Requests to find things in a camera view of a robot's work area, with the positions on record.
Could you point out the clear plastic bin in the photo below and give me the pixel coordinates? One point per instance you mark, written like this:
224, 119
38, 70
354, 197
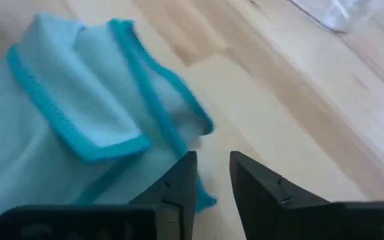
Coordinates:
335, 13

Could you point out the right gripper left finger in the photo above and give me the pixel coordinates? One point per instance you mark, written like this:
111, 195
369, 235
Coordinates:
165, 220

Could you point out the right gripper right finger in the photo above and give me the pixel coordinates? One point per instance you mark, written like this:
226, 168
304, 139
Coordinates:
278, 216

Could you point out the light blue teal-edged towel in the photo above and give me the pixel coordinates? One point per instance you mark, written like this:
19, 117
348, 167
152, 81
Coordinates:
45, 133

